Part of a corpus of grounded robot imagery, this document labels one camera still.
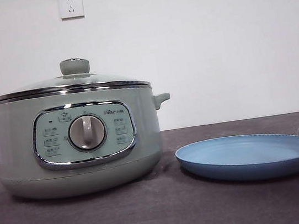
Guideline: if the glass lid with green knob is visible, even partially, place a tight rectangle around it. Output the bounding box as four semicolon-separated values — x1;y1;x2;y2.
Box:
0;47;151;107

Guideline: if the blue round plate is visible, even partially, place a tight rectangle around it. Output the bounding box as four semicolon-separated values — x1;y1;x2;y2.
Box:
173;126;299;193

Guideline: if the pale green electric steamer pot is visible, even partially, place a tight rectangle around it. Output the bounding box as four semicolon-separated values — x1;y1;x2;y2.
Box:
0;73;183;207

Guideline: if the white wall socket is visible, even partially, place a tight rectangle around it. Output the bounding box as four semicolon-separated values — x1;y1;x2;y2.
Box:
58;0;86;21

